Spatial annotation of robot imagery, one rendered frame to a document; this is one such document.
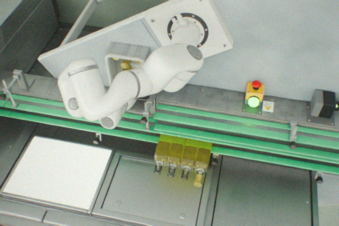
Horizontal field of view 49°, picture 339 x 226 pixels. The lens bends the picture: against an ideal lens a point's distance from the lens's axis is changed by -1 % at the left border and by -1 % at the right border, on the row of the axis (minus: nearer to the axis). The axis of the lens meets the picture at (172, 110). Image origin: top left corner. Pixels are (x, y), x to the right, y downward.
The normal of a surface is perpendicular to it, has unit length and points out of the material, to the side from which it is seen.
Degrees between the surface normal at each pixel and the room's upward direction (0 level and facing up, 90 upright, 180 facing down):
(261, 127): 90
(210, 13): 5
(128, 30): 0
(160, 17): 5
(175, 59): 88
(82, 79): 50
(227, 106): 90
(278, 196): 90
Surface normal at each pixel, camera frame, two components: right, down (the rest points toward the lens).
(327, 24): -0.22, 0.73
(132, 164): 0.00, -0.66
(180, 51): 0.50, -0.58
